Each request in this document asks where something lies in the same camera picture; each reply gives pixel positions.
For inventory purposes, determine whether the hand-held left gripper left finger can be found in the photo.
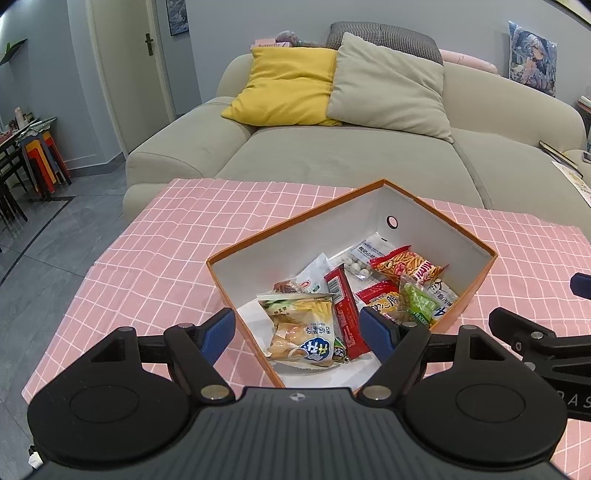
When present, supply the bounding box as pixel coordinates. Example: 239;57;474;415
90;307;237;404

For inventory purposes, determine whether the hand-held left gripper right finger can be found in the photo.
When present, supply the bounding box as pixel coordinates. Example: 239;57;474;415
357;305;507;403

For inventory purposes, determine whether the silver snack packet red logo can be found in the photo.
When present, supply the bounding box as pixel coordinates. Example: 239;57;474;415
295;251;334;297

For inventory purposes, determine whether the orange cardboard box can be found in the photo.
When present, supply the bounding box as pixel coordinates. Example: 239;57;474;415
205;179;498;389

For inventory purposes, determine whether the red yellow snack packet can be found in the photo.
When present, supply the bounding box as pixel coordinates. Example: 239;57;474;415
355;281;403;325

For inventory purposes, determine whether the red bar snack packet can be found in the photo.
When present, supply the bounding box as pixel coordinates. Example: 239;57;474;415
323;265;373;361

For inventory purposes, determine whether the green pea snack packet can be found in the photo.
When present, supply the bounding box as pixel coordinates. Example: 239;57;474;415
398;272;443;325

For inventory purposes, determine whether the orange stick snack packet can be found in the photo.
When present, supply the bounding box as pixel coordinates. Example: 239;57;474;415
369;244;450;288

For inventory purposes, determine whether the clear packet of white balls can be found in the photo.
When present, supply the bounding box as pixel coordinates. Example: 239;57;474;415
341;234;385;283

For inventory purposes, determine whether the yellow green chips packet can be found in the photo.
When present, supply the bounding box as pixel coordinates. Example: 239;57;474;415
257;292;339;369

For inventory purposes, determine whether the white magazine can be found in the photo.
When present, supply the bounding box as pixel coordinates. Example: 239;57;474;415
551;159;591;209

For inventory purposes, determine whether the pink checked tablecloth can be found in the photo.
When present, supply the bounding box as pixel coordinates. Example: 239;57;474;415
21;176;591;480

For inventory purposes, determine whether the book on sofa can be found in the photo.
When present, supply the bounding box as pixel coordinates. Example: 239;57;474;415
539;140;581;170

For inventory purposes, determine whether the beige sofa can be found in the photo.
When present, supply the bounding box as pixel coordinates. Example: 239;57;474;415
122;52;591;232

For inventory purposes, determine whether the printed figure pillow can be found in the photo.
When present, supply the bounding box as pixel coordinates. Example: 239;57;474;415
507;20;558;97

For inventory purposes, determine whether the stack of colourful stools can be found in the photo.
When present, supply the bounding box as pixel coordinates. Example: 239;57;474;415
17;130;73;195

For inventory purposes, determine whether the beige pillow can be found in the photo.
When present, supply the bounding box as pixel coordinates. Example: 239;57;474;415
325;32;454;144

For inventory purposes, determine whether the pink cushion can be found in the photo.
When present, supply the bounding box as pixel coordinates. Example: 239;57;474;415
438;48;499;75

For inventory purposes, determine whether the black dining chair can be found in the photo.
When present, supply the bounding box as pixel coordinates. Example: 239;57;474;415
0;150;29;223

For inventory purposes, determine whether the yellow pillow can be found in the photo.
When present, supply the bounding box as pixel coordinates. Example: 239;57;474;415
221;46;343;127

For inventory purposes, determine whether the grey houndstooth pillow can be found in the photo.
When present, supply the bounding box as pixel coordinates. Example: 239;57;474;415
326;21;444;65

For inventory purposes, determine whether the grey door with handle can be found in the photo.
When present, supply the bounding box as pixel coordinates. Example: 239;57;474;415
137;0;178;123

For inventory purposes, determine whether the blue wall poster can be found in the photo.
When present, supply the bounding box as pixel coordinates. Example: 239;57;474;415
165;0;190;37

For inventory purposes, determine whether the green wall shelf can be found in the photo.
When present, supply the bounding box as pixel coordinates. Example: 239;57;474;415
0;39;28;66

